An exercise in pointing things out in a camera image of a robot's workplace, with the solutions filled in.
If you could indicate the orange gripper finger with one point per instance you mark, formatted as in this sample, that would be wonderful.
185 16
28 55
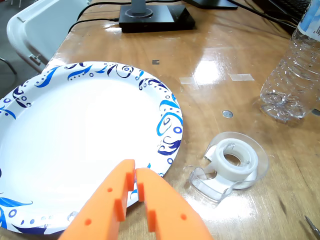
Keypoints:
100 210
172 212

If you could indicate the clear water bottle white cap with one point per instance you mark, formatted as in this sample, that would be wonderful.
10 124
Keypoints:
290 82

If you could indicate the white paper plate blue pattern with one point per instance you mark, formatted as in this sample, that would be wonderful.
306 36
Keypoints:
75 130

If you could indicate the clear plastic tape dispenser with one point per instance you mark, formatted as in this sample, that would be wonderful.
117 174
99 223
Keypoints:
207 181

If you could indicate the white tape roll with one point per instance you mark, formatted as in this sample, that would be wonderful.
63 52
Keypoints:
225 167

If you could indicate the round metal table disc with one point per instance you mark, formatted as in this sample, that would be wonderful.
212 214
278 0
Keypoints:
227 114

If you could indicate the clear tape strip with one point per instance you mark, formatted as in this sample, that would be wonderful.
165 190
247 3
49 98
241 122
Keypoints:
241 77
186 80

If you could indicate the small screwdriver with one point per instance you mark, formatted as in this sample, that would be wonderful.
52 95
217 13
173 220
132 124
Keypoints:
313 228

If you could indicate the black monitor stand dock base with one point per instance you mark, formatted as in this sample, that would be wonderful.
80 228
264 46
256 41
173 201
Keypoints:
160 21

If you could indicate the white folding chair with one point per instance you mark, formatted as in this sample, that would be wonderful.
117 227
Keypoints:
42 25

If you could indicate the flat black monitor foot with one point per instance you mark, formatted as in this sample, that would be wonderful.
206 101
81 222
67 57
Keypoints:
215 3

